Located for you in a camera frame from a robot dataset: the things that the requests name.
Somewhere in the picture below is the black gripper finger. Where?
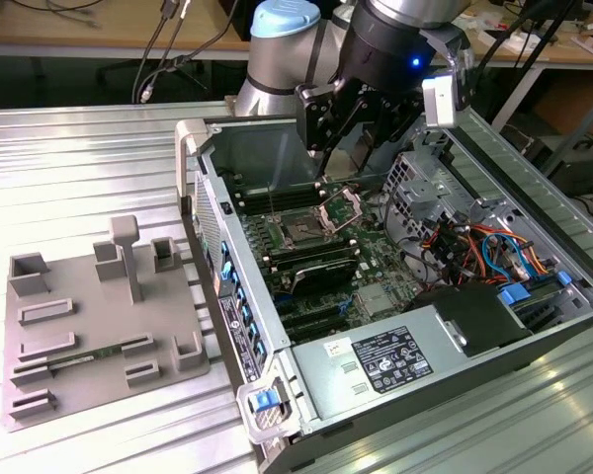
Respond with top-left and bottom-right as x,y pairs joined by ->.
296,81 -> 372,182
375,92 -> 421,149

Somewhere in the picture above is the black RAM slot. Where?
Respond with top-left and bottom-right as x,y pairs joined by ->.
265,235 -> 355,259
269,244 -> 358,272
239,193 -> 325,216
235,183 -> 323,204

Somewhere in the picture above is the CPU socket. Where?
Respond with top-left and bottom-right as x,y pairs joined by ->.
275,209 -> 330,250

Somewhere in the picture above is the black expansion slot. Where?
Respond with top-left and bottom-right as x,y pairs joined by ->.
278,301 -> 346,325
282,315 -> 351,343

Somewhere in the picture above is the open PC case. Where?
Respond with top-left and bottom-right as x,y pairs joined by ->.
175,106 -> 593,474

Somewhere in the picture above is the metal drive cage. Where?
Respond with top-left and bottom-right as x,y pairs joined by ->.
379,150 -> 478,238

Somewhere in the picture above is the metal socket cover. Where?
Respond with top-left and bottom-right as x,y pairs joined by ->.
315,189 -> 366,234

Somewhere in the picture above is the white open box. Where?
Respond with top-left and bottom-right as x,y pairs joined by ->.
477,27 -> 531,53

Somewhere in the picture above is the green motherboard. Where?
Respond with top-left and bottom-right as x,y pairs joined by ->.
226,177 -> 429,347

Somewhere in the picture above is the black graphics card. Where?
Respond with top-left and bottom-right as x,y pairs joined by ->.
287,256 -> 360,301

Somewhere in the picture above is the wooden desk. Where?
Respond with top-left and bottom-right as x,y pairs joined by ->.
454,0 -> 593,129
0,0 -> 258,63

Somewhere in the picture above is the black monitor stand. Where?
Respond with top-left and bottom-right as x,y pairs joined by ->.
517,0 -> 559,32

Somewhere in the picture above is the silver chipset heatsink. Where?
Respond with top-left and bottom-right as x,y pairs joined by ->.
356,284 -> 395,318

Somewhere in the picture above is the black computer under desk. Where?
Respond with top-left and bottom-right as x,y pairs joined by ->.
543,147 -> 593,198

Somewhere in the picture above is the black plastic air shroud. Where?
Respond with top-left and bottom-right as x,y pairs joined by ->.
403,283 -> 534,360

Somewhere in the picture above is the grey power supply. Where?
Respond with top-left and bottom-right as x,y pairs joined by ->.
289,301 -> 475,435

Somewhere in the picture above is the blue case latch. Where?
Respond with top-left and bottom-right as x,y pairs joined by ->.
250,388 -> 280,412

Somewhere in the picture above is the grey plastic parts rack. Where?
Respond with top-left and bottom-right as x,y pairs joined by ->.
2,214 -> 213,434

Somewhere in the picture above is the green RAM stick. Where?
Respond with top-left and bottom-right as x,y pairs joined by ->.
43,343 -> 144,369

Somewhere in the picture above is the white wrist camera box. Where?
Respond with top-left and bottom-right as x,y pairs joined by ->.
421,74 -> 462,130

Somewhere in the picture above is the black camera bracket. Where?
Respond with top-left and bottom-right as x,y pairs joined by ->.
418,25 -> 476,113

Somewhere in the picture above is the black wire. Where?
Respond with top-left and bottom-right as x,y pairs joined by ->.
381,190 -> 426,248

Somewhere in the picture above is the orange power wire bundle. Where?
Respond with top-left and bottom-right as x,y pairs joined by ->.
422,221 -> 559,277

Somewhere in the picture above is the black camera cable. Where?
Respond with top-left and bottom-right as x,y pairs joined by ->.
145,14 -> 241,100

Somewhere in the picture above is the thin hanging cable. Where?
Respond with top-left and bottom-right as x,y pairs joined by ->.
131,0 -> 192,106

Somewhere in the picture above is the blue data wire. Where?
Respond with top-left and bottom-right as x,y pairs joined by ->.
479,231 -> 531,285

